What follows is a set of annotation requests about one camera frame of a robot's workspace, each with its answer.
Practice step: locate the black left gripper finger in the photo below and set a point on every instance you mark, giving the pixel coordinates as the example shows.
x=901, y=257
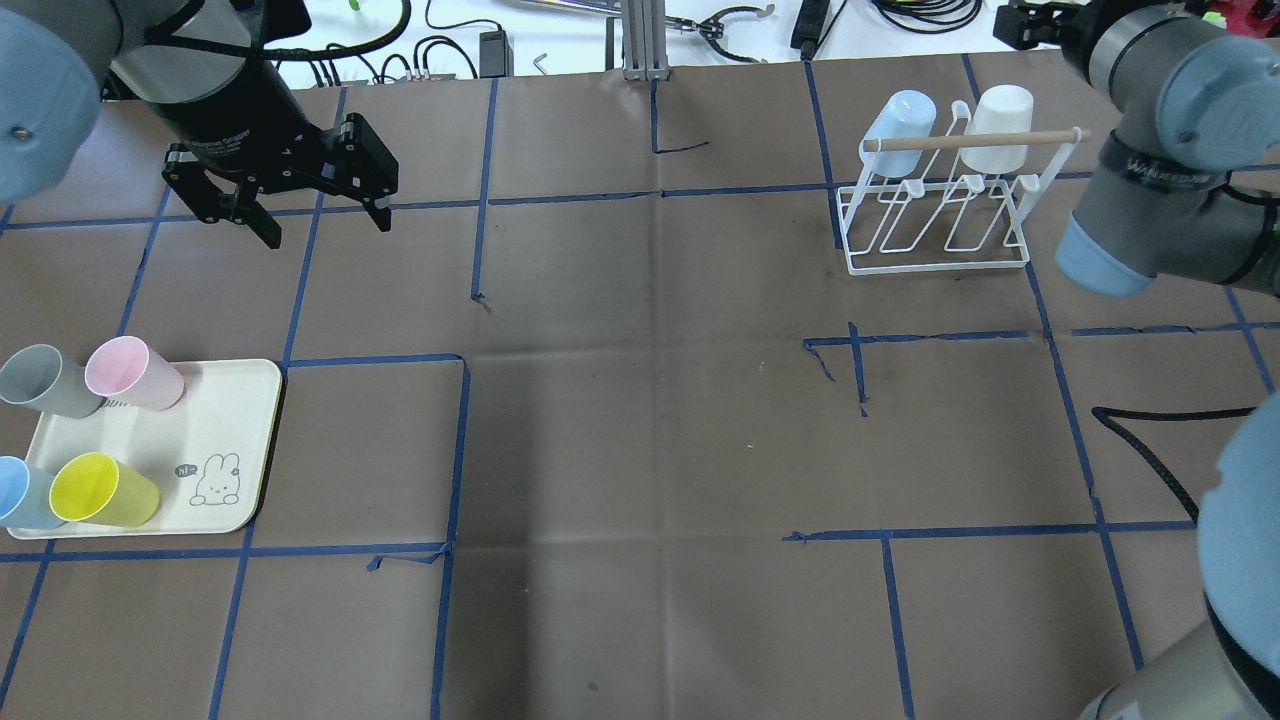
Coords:
x=356, y=164
x=188, y=179

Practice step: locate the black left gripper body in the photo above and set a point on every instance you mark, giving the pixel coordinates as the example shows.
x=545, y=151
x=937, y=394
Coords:
x=222, y=122

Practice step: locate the light blue plastic cup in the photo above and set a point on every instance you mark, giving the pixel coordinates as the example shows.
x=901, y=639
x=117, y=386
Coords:
x=907, y=114
x=25, y=496

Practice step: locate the white plastic cup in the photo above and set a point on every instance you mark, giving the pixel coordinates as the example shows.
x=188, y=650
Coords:
x=1001, y=110

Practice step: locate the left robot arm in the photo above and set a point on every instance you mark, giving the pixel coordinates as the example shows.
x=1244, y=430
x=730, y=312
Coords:
x=208, y=70

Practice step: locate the pink plastic cup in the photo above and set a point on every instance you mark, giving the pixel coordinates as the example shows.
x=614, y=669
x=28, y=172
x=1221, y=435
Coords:
x=127, y=370

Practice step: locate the grey plastic cup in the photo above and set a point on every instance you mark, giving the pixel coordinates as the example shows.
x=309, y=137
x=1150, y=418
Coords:
x=42, y=378

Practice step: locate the yellow plastic cup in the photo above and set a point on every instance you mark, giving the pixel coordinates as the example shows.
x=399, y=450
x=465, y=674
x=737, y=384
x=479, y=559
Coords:
x=97, y=489

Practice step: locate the cream plastic tray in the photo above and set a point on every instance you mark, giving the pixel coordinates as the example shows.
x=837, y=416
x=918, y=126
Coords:
x=208, y=454

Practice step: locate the black power adapter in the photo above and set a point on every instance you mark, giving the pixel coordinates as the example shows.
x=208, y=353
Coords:
x=809, y=25

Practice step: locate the aluminium frame post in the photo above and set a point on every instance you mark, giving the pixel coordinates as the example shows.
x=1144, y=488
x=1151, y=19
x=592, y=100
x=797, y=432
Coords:
x=644, y=31

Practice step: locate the white wire cup rack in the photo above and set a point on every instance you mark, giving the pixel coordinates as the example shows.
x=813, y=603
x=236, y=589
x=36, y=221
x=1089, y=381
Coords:
x=946, y=217

